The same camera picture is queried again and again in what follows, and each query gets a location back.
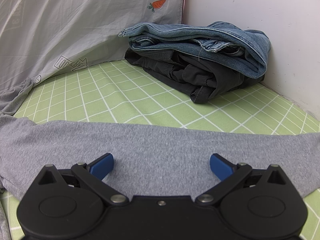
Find folded black garment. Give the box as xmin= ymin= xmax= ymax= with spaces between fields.
xmin=125 ymin=48 xmax=264 ymax=103

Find grey carrot print quilt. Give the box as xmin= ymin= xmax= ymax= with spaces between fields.
xmin=1 ymin=0 xmax=184 ymax=90

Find green grid bed sheet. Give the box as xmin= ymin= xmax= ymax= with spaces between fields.
xmin=0 ymin=59 xmax=320 ymax=240

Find folded blue jeans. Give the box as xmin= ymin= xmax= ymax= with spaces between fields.
xmin=119 ymin=21 xmax=271 ymax=79

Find grey zip hoodie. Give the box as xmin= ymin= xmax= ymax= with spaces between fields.
xmin=0 ymin=77 xmax=320 ymax=240

